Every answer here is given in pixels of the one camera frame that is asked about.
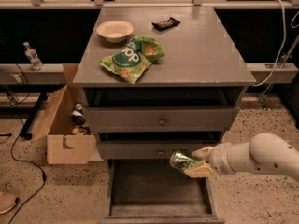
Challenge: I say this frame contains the cardboard box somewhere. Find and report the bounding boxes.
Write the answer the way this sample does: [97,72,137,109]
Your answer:
[33,63,102,164]

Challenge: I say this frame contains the green chip bag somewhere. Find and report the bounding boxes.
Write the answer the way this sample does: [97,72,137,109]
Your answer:
[99,35,164,84]

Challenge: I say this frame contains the grey middle drawer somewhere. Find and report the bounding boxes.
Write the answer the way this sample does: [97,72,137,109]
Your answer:
[97,141,219,159]

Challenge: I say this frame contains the clear water bottle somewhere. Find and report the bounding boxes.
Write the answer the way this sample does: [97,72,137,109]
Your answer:
[23,42,43,71]

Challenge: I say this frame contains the grey drawer cabinet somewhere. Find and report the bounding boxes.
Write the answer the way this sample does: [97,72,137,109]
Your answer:
[72,7,257,224]

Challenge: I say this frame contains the grey top drawer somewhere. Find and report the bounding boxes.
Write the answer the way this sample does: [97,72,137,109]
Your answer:
[84,107,239,133]

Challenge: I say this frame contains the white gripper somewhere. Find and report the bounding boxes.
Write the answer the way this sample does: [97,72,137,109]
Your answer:
[184,143,234,178]

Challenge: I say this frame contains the items in cardboard box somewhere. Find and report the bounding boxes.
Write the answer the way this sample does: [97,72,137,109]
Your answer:
[71,103,91,135]

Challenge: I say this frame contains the white bowl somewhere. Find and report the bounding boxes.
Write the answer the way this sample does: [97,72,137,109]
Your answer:
[96,21,134,43]

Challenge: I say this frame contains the white shoe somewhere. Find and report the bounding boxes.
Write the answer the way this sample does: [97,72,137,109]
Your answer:
[0,192,18,215]

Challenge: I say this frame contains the grey open bottom drawer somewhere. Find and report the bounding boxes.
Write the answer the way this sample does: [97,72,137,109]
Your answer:
[100,160,225,224]

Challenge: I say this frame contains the black floor cable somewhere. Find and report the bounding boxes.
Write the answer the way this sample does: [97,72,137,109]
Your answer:
[0,37,47,224]

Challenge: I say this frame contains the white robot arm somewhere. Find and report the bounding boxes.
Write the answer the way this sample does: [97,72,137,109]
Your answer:
[184,133,299,181]

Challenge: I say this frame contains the crushed green soda can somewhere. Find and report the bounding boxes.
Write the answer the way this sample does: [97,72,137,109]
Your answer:
[169,150,199,173]

